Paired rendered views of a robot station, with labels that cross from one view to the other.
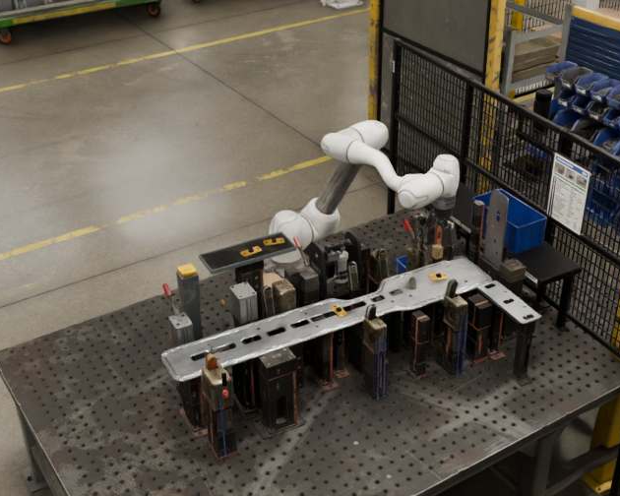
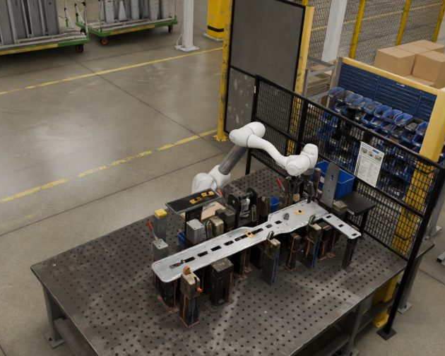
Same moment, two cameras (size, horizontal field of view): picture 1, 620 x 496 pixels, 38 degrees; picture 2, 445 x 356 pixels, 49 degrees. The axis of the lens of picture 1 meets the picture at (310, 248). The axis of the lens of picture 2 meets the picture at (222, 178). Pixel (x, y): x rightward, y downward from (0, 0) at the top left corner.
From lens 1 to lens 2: 70 cm
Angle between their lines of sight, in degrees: 9
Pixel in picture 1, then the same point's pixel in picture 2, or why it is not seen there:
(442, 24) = (268, 64)
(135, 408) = (129, 297)
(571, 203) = (370, 169)
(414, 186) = (297, 162)
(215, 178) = (132, 149)
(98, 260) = (70, 199)
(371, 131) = (258, 128)
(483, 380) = (326, 270)
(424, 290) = (294, 220)
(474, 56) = (287, 82)
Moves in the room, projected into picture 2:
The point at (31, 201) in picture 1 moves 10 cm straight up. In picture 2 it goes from (22, 163) to (21, 156)
